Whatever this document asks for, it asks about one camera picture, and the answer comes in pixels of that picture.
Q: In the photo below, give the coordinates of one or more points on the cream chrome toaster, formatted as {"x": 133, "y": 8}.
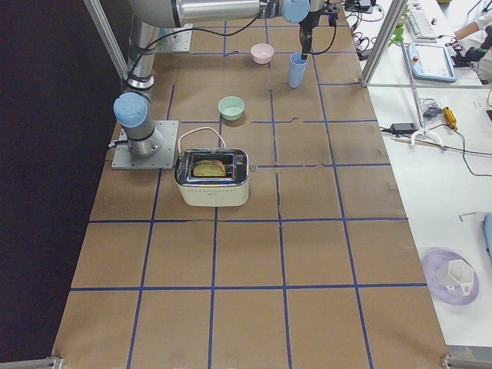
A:
{"x": 229, "y": 191}

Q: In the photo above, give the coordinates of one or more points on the purple plate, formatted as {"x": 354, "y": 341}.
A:
{"x": 431, "y": 262}

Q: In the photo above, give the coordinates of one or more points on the aluminium frame post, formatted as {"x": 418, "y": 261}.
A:
{"x": 393, "y": 15}

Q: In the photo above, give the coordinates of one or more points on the white grabber tool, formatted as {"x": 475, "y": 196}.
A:
{"x": 422, "y": 131}

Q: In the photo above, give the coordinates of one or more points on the yellow tool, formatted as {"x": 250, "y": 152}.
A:
{"x": 450, "y": 119}

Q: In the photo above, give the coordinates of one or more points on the mint green bowl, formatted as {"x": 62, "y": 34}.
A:
{"x": 231, "y": 107}

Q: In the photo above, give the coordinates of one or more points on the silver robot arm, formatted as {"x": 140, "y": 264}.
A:
{"x": 132, "y": 106}

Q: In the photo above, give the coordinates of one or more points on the black power adapter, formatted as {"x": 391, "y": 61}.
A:
{"x": 403, "y": 128}

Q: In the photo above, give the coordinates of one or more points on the white paper cup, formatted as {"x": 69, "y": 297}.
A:
{"x": 457, "y": 276}

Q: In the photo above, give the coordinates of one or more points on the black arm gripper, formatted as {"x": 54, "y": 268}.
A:
{"x": 305, "y": 29}

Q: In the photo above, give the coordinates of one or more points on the toast slice in toaster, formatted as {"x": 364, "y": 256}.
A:
{"x": 209, "y": 168}

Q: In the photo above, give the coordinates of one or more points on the pink bowl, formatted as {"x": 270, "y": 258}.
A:
{"x": 262, "y": 53}

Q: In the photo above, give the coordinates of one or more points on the white keyboard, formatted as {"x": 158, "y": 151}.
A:
{"x": 420, "y": 25}

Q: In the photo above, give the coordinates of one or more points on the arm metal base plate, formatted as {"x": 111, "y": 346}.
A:
{"x": 157, "y": 151}
{"x": 175, "y": 44}

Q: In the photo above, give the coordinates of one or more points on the light blue plastic cup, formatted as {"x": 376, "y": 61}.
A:
{"x": 297, "y": 65}

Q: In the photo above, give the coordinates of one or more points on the blue teach pendant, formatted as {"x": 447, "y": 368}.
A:
{"x": 430, "y": 62}

